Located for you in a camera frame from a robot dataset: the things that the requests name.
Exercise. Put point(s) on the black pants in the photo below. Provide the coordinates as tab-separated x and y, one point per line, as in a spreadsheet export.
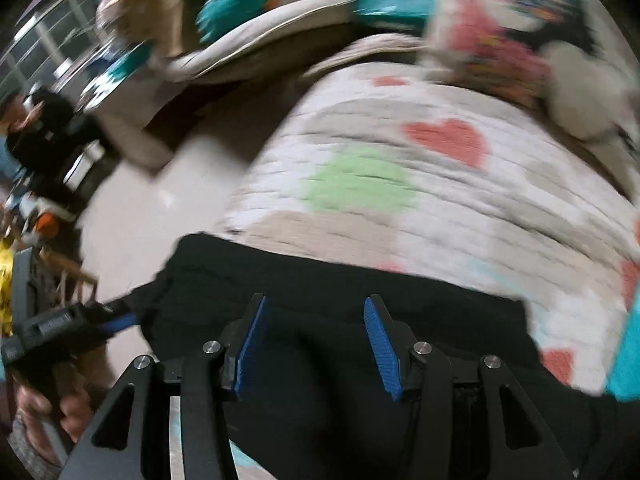
320	320

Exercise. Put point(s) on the wooden chair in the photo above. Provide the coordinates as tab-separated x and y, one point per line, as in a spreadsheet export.
55	265

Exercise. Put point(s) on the white heart print blanket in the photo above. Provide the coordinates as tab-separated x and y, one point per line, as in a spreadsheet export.
425	195

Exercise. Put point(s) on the colourful printed blanket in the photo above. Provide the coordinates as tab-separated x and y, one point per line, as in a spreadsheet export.
505	35

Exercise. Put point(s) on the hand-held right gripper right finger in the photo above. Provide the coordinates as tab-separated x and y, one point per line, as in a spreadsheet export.
381	347

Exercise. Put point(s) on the teal patterned cloth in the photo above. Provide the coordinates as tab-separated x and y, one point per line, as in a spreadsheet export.
240	5

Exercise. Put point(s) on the white plush pillow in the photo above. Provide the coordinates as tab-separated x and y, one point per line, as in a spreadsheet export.
585	90

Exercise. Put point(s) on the beige cushion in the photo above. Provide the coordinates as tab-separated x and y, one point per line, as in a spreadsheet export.
260	35

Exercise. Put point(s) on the person's left hand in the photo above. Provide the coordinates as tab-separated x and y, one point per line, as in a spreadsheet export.
50	405

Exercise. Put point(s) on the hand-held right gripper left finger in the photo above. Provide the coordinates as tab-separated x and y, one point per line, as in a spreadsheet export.
251	349

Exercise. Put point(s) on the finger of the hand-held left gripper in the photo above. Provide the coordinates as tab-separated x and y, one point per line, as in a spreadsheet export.
117	321

